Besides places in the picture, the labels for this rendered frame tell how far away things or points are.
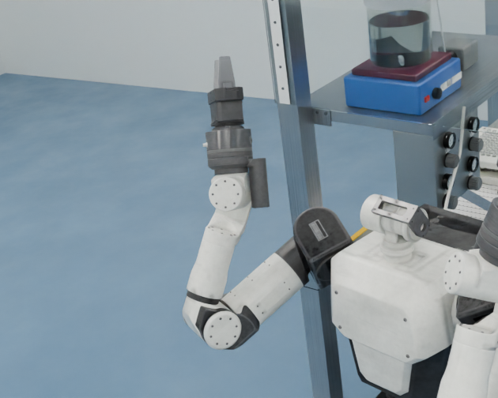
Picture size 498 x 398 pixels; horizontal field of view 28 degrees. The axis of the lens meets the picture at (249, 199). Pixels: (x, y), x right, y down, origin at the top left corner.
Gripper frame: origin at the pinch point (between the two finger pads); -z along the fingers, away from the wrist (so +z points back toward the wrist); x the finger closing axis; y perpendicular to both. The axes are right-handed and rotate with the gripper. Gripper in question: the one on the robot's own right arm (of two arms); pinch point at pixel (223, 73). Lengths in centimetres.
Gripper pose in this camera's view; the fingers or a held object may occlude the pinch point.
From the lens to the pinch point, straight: 192.5
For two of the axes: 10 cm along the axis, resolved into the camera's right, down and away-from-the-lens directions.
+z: 0.8, 10.0, 0.3
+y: -9.8, 0.8, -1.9
